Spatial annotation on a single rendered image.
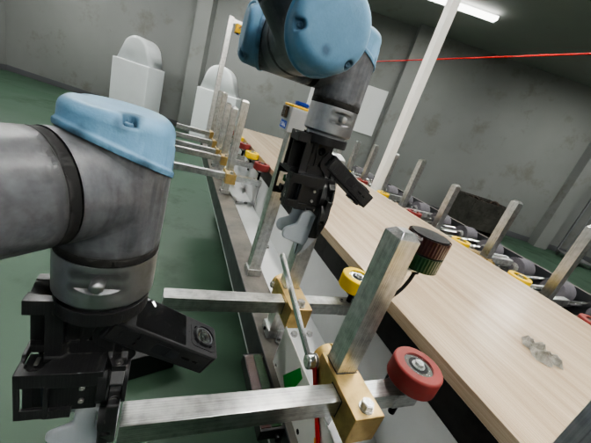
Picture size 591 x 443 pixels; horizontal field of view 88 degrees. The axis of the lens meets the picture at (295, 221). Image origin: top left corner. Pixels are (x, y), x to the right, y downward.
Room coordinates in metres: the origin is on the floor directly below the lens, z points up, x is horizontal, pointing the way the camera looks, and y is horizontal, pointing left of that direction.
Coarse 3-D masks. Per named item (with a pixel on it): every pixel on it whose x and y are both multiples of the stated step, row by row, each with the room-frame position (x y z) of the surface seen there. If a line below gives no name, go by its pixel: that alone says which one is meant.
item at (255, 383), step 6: (246, 360) 0.51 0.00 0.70; (252, 360) 0.51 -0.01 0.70; (252, 366) 0.50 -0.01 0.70; (252, 372) 0.48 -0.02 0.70; (252, 378) 0.47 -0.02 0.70; (258, 378) 0.47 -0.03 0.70; (252, 384) 0.45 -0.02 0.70; (258, 384) 0.46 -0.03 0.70; (264, 426) 0.38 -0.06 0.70; (270, 426) 0.38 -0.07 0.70
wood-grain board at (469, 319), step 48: (336, 192) 1.47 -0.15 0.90; (336, 240) 0.84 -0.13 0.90; (432, 288) 0.73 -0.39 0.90; (480, 288) 0.84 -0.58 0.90; (528, 288) 0.99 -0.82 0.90; (432, 336) 0.51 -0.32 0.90; (480, 336) 0.57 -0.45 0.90; (576, 336) 0.73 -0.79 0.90; (480, 384) 0.42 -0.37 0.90; (528, 384) 0.46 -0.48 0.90; (576, 384) 0.51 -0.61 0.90; (528, 432) 0.35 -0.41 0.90
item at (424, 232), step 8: (416, 232) 0.40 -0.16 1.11; (424, 232) 0.41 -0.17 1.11; (432, 232) 0.43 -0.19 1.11; (432, 240) 0.39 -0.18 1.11; (440, 240) 0.40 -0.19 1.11; (448, 240) 0.41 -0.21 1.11; (424, 256) 0.39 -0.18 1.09; (416, 272) 0.41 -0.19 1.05; (408, 280) 0.41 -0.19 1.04; (400, 288) 0.41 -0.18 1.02
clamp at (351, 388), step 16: (320, 352) 0.41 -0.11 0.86; (320, 368) 0.39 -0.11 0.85; (336, 384) 0.35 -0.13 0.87; (352, 384) 0.36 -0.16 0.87; (352, 400) 0.33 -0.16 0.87; (336, 416) 0.33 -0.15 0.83; (352, 416) 0.31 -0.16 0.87; (368, 416) 0.32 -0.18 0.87; (352, 432) 0.30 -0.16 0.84; (368, 432) 0.32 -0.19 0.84
